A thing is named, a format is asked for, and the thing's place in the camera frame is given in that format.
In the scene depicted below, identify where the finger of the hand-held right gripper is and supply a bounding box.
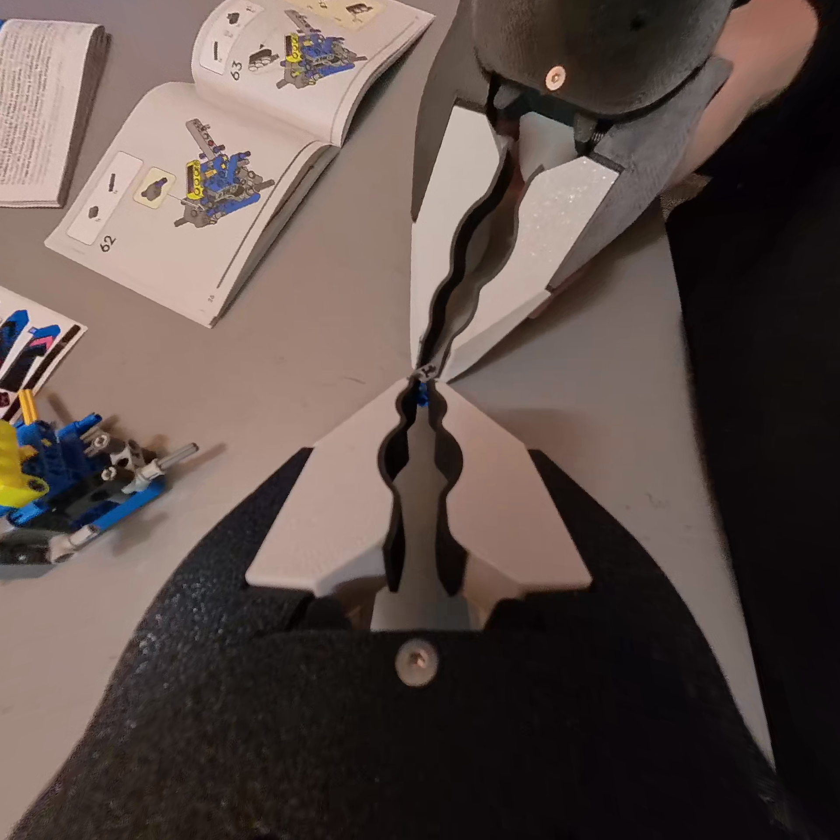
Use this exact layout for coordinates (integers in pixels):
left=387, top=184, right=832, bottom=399
left=436, top=56, right=735, bottom=385
left=410, top=98, right=522, bottom=382

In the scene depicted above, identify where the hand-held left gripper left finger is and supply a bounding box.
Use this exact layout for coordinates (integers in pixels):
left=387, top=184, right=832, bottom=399
left=244, top=379, right=421, bottom=598

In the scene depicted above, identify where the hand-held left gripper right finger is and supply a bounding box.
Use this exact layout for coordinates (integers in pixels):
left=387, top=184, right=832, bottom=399
left=420, top=382, right=595, bottom=601

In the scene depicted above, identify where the open lego instruction booklet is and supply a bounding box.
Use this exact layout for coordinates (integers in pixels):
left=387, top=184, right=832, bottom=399
left=45, top=0, right=435, bottom=329

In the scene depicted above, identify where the blue and yellow lego model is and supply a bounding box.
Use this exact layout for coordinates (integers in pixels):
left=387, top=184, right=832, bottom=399
left=0, top=388, right=200, bottom=567

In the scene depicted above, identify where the lego sticker sheet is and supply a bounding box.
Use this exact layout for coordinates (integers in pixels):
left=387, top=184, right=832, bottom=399
left=0, top=285, right=88, bottom=424

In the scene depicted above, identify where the person's right hand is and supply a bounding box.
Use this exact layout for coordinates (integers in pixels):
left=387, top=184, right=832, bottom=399
left=663, top=0, right=824, bottom=191

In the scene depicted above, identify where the person's dark clothing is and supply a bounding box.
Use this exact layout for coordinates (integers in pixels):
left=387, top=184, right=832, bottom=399
left=663, top=0, right=840, bottom=840

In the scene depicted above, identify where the folded printed paper leaflet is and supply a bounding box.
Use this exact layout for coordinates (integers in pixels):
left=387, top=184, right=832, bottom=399
left=0, top=18, right=111, bottom=209

